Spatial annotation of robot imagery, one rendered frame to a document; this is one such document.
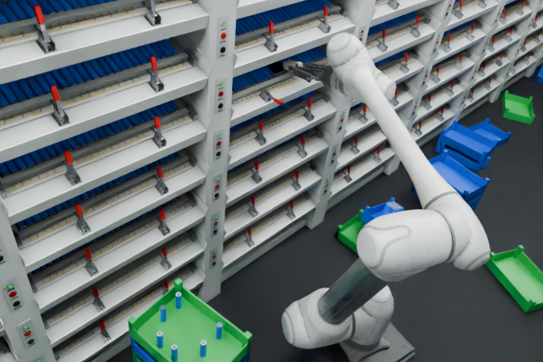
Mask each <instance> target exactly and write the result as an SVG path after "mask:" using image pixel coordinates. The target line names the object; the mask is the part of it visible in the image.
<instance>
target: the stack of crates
mask: <svg viewBox="0 0 543 362"><path fill-rule="evenodd" d="M447 153H448V151H447V150H446V149H445V150H444V151H443V153H442V154H441V155H438V156H436V157H434V158H432V159H430V160H428V161H429V162H430V163H431V165H432V166H433V167H434V169H435V170H436V171H437V172H438V173H439V174H440V175H441V176H442V177H443V178H444V179H445V181H446V182H447V183H448V184H450V185H451V186H452V187H453V188H454V189H455V190H456V191H457V192H458V194H459V195H460V196H461V197H462V199H463V200H464V201H465V202H466V203H467V204H468V205H469V206H470V207H471V209H472V210H473V212H474V210H475V209H476V207H477V205H478V202H479V200H480V199H481V197H482V194H483V192H484V191H485V189H486V186H487V184H488V183H489V181H490V179H488V178H485V180H484V179H482V178H481V177H479V176H478V175H476V174H475V173H473V172H472V171H471V170H469V169H468V168H466V167H465V166H463V165H461V164H460V163H459V162H457V161H456V160H454V159H453V158H451V157H450V156H448V155H447ZM411 192H412V193H414V194H415V195H416V196H418V194H417V192H416V190H415V186H413V188H412V190H411Z"/></svg>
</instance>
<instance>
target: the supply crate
mask: <svg viewBox="0 0 543 362"><path fill-rule="evenodd" d="M177 292H180V293H181V294H182V307H181V308H180V309H177V308H176V305H175V294H176V293H177ZM161 305H164V306H165V307H166V321H165V322H161V320H160V309H159V307H160V306H161ZM218 322H221V323H222V324H223V326H222V337H221V339H217V338H216V328H217V323H218ZM128 328H129V335H130V336H131V337H132V338H133V339H134V340H135V341H137V342H138V343H139V344H140V345H141V346H142V347H143V348H144V349H145V350H146V351H147V352H148V353H149V354H151V355H152V356H153V357H154V358H155V359H156V360H157V361H159V362H174V361H172V359H171V346H172V345H173V344H176V345H177V346H178V360H177V361H175V362H239V361H240V360H241V359H242V358H243V357H244V356H245V355H246V353H247V352H248V351H249V350H250V346H251V340H252V334H251V333H250V332H249V331H247V332H246V333H243V332H242V331H241V330H239V329H238V328H237V327H236V326H235V325H234V324H232V323H231V322H229V321H228V320H227V319H225V318H224V317H223V316H221V315H220V314H219V313H218V312H217V311H216V310H214V309H213V308H211V307H210V306H209V305H207V304H206V303H205V302H203V301H202V300H201V299H199V298H198V297H197V296H196V295H195V294H193V293H192V292H190V291H189V290H188V289H187V288H185V287H184V286H183V281H182V280H181V279H180V278H178V279H177V280H175V281H174V287H173V288H172V289H171V290H169V291H168V292H167V293H166V294H165V295H163V296H162V297H161V298H160V299H158V300H157V301H156V302H155V303H154V304H152V305H151V306H150V307H149V308H148V309H147V310H146V311H145V312H144V313H142V314H141V315H140V316H139V317H137V318H134V317H133V316H132V317H131V318H130V319H129V320H128ZM158 331H162V333H163V342H164V347H163V348H158V343H157V332H158ZM203 339H204V340H206V341H207V352H206V356H205V357H201V356H200V341H201V340H203Z"/></svg>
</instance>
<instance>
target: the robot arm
mask: <svg viewBox="0 0 543 362"><path fill-rule="evenodd" d="M326 55H327V59H328V61H329V63H330V64H329V65H323V64H319V63H314V62H310V61H309V62H308V63H302V62H299V61H294V60H291V59H288V61H283V68H284V69H286V70H289V71H292V72H293V75H295V76H297V77H299V78H302V79H305V80H306V81H307V82H311V80H314V79H315V80H316V81H321V82H322V83H323V85H324V86H326V87H329V88H331V89H332V90H333V91H335V92H338V93H340V94H344V95H348V96H350V97H351V98H352V99H354V100H356V101H359V102H361V103H366V104H367V106H368V108H369V110H370V111H371V113H372V114H373V116H374V118H375V119H376V121H377V123H378V124H379V126H380V127H381V129H382V131H383V133H384V134H385V136H386V137H387V139H388V141H389V143H390V144H391V145H392V147H393V148H394V151H395V152H396V154H397V156H398V157H399V159H400V160H401V162H402V164H403V166H404V167H405V168H406V171H407V173H408V174H409V176H410V178H411V180H412V183H413V184H414V186H415V190H416V192H417V194H418V197H419V200H420V203H421V205H422V208H423V210H421V209H416V210H408V211H402V212H397V213H391V214H387V215H384V216H380V217H378V218H376V219H374V220H372V221H370V222H369V223H368V224H367V225H365V226H364V227H363V228H362V229H361V230H360V232H359V234H358V237H357V243H356V246H357V251H358V255H359V258H358V259H357V260H356V261H355V262H354V263H353V264H352V265H351V266H350V267H349V268H348V269H347V270H346V271H345V272H344V273H343V274H342V275H341V277H340V278H339V279H338V280H337V281H336V282H335V283H334V284H333V285H332V286H331V287H330V288H320V289H318V290H316V291H315V292H313V293H311V294H310V295H308V296H306V297H303V298H301V299H300V300H299V301H294V302H293V303H292V304H291V305H290V306H289V307H288V308H287V309H286V310H285V311H284V314H283V315H282V318H281V322H282V328H283V332H284V336H285V338H286V339H287V341H288V342H289V343H291V344H292V345H293V346H295V347H299V348H304V349H313V348H318V347H325V346H329V345H332V344H335V343H339V345H340V346H341V348H342V349H343V350H344V352H345V353H346V355H347V358H348V360H349V362H359V361H360V360H362V359H364V358H366V357H368V356H370V355H372V354H374V353H377V352H379V351H381V350H387V349H389V347H390V342H389V340H388V339H386V338H385V337H384V336H383V334H384V333H385V330H386V328H387V326H388V325H389V322H390V320H391V318H392V315H393V311H394V298H393V297H392V294H391V292H390V290H389V287H388V286H387V285H388V284H389V283H391V282H397V281H401V280H404V279H405V278H407V277H409V276H412V275H414V274H417V273H419V272H422V271H425V270H426V269H427V268H428V267H432V266H435V265H436V264H440V263H451V262H452V263H453V264H454V266H455V267H457V268H459V269H461V270H464V271H473V270H475V269H477V268H479V267H481V266H482V265H483V264H484V263H486V262H487V261H488V260H489V258H490V245H489V242H488V239H487V236H486V233H485V230H484V229H483V227H482V225H481V223H480V221H479V220H478V218H477V217H476V215H475V214H474V212H473V210H472V209H471V207H470V206H469V205H468V204H467V203H466V202H465V201H464V200H463V199H462V197H461V196H460V195H459V194H458V192H457V191H456V190H455V189H454V188H453V187H452V186H451V185H450V184H448V183H447V182H446V181H445V179H444V178H443V177H442V176H441V175H440V174H439V173H438V172H437V171H436V170H435V169H434V167H433V166H432V165H431V163H430V162H429V161H428V160H427V159H426V157H425V156H424V154H423V152H422V151H421V149H420V148H419V147H418V145H417V144H416V142H415V140H414V139H413V137H412V136H411V135H410V133H409V132H408V131H407V129H406V127H405V126H404V124H403V123H402V122H401V120H400V119H399V117H398V115H397V114H396V112H395V111H394V109H393V108H392V107H391V105H390V104H389V102H390V101H391V100H392V99H393V97H394V95H395V91H396V83H395V81H394V80H392V79H391V78H390V77H389V76H387V75H386V74H382V73H381V71H380V70H379V69H377V68H376V67H375V65H374V63H373V59H372V58H371V56H370V54H369V52H368V50H367V49H366V48H365V47H364V46H363V44H362V43H361V42H360V40H359V39H358V38H357V37H355V36H354V35H352V34H350V33H347V32H344V33H339V34H337V35H335V36H333V37H332V38H331V39H330V41H329V43H328V44H327V46H326Z"/></svg>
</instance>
